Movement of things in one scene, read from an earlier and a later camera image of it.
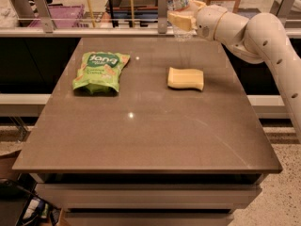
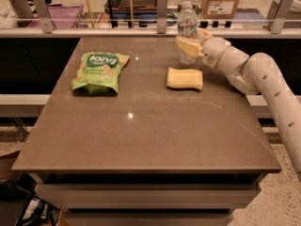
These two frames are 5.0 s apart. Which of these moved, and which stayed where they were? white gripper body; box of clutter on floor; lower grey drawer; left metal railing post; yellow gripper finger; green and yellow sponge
Moved: yellow gripper finger; white gripper body
Stayed: lower grey drawer; green and yellow sponge; left metal railing post; box of clutter on floor
